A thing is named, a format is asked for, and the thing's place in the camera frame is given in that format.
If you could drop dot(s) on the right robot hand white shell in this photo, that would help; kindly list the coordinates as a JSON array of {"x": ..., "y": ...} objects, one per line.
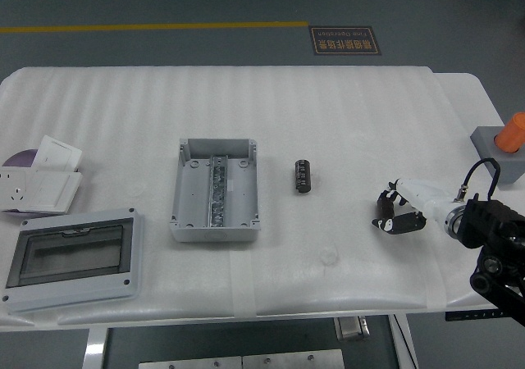
[{"x": 422, "y": 197}]

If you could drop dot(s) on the black cylindrical battery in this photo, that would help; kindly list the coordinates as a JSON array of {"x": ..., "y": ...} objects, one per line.
[{"x": 302, "y": 176}]

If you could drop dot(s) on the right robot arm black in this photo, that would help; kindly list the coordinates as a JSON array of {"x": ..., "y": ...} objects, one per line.
[{"x": 492, "y": 217}]

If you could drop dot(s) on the grey plastic junction box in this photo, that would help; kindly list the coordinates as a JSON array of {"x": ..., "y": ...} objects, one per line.
[{"x": 190, "y": 197}]

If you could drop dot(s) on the grey block base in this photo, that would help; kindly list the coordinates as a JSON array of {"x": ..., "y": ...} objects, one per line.
[{"x": 484, "y": 139}]

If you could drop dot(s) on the orange cylinder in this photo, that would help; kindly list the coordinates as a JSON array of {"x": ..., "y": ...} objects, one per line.
[{"x": 512, "y": 135}]

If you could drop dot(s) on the black table control panel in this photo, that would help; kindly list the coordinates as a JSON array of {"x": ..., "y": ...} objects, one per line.
[{"x": 471, "y": 315}]

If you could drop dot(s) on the white table leg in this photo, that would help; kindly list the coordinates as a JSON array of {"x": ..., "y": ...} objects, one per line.
[
  {"x": 404, "y": 344},
  {"x": 95, "y": 348}
]

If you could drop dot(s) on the white foam mat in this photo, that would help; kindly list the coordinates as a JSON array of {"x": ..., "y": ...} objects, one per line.
[{"x": 287, "y": 110}]

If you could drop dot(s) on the black floor sign orange text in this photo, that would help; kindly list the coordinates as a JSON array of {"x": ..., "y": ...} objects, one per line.
[{"x": 344, "y": 41}]

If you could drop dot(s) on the grey metal plate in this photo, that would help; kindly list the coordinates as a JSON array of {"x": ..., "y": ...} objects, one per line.
[
  {"x": 293, "y": 361},
  {"x": 188, "y": 364}
]

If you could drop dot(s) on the grey cover with clear window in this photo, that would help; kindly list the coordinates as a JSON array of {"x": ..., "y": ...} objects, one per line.
[{"x": 74, "y": 291}]

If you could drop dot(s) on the purple disc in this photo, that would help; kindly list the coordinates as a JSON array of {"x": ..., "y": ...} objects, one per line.
[{"x": 22, "y": 159}]

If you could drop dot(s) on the metal bracket under table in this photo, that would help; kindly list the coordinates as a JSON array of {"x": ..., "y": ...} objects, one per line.
[{"x": 352, "y": 329}]

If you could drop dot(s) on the metal rail strip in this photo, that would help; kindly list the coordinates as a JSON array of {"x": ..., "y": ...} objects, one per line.
[{"x": 216, "y": 192}]

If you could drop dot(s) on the white wall switch panel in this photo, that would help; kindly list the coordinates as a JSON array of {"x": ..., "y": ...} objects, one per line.
[{"x": 49, "y": 192}]

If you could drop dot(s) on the white wall socket panel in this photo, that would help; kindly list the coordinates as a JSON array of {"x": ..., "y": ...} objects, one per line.
[{"x": 12, "y": 184}]

